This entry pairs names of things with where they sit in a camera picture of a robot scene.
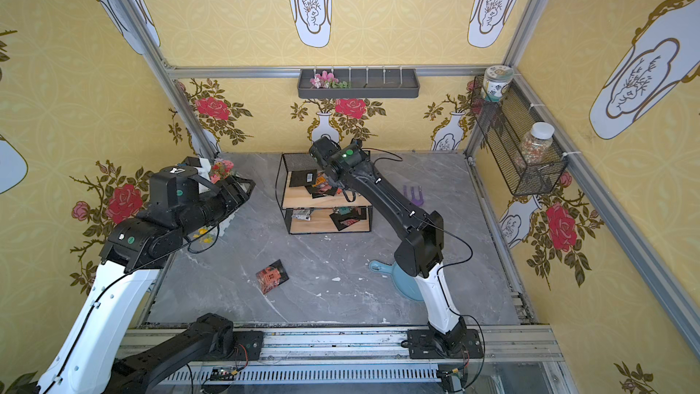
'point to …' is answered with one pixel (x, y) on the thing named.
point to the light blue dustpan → (406, 283)
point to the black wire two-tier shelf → (312, 202)
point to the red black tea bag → (272, 276)
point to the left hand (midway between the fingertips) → (239, 187)
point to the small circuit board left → (223, 373)
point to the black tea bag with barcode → (303, 178)
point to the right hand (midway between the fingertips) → (356, 175)
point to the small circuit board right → (451, 380)
